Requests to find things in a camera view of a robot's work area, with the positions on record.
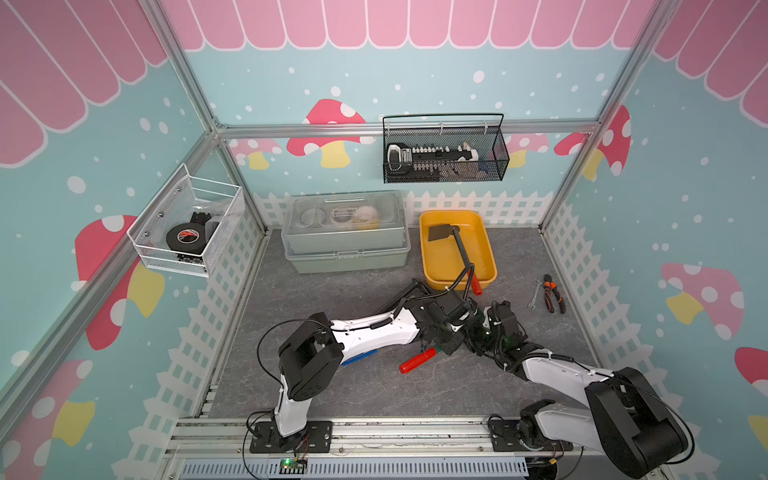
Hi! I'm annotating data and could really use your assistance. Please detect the yellow plastic storage box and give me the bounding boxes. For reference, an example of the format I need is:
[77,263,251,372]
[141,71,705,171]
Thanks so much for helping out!
[419,210,498,290]

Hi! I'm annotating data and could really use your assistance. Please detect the black hoe red handle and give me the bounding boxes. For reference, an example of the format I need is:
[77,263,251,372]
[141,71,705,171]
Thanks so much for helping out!
[428,224,483,296]

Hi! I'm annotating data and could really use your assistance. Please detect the green hoe red handle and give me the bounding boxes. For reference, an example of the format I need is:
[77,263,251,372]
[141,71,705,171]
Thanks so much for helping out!
[399,347,440,375]

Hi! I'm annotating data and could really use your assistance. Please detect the chrome tool blue handle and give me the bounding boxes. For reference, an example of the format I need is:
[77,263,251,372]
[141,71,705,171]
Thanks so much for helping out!
[341,349,378,366]

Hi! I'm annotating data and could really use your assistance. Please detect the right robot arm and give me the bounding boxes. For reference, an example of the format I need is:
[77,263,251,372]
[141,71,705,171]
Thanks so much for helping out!
[465,302,695,479]

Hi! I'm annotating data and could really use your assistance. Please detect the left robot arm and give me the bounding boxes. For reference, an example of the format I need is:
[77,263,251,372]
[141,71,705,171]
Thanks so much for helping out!
[243,281,484,458]

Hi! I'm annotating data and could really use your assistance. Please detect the small silver wrench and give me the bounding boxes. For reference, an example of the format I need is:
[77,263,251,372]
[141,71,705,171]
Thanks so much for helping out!
[528,280,543,310]

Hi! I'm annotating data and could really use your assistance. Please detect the orange black pliers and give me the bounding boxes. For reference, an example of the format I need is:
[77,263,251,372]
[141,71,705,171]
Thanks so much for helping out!
[543,274,567,315]

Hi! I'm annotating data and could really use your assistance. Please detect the green lidded toolbox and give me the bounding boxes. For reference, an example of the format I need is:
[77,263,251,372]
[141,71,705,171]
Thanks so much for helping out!
[281,191,411,274]

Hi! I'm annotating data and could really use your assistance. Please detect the black socket set holder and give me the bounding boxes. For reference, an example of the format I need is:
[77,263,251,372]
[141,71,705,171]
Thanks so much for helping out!
[384,143,479,174]

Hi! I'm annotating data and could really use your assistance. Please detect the green circuit board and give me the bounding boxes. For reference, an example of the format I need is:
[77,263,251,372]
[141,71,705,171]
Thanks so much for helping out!
[279,458,308,475]

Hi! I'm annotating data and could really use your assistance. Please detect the black tape roll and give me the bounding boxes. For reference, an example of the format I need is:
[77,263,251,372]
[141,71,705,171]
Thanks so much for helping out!
[166,222,207,255]

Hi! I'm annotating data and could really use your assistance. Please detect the black wire mesh basket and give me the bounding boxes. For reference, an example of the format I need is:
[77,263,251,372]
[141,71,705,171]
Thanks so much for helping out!
[381,113,510,184]

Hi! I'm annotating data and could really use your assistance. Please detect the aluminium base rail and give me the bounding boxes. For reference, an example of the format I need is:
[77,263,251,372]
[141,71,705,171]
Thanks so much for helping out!
[157,416,667,480]

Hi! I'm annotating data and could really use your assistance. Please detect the white wire wall basket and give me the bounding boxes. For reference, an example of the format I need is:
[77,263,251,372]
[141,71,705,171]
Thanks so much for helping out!
[127,165,245,278]

